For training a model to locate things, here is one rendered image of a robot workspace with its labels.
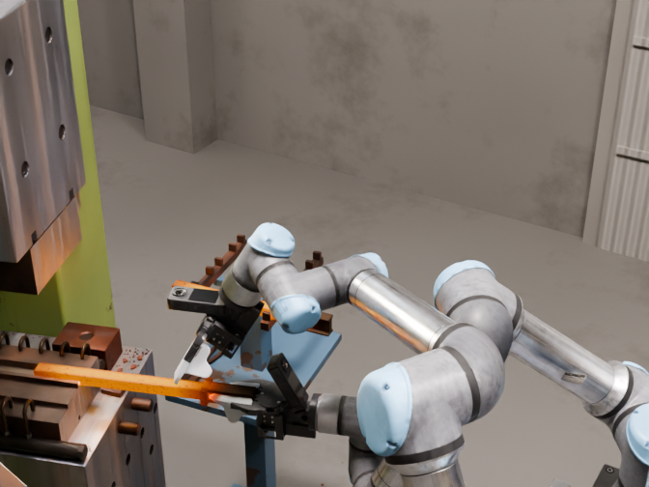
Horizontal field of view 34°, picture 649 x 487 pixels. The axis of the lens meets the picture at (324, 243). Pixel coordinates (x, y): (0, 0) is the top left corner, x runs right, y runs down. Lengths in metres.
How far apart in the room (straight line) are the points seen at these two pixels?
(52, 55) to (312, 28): 3.07
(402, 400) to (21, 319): 1.21
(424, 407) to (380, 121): 3.47
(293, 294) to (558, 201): 2.95
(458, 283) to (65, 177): 0.73
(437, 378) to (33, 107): 0.82
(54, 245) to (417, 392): 0.79
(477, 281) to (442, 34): 2.79
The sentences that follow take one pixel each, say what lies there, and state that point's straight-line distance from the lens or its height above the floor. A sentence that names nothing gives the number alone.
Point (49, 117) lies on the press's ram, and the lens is 1.93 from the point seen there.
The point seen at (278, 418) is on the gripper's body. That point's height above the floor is 0.99.
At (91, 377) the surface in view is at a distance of 2.17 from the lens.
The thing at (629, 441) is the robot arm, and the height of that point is 1.02.
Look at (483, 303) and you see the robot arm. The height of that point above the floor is 1.30.
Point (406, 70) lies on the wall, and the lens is 4.73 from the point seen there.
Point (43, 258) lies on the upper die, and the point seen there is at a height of 1.32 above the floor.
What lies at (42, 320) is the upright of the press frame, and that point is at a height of 0.95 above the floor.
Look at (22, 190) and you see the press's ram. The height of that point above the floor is 1.47.
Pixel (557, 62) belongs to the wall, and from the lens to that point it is 4.44.
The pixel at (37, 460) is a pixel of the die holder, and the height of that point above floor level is 0.91.
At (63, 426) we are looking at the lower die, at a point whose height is 0.96.
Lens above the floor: 2.31
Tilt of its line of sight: 31 degrees down
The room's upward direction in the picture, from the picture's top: straight up
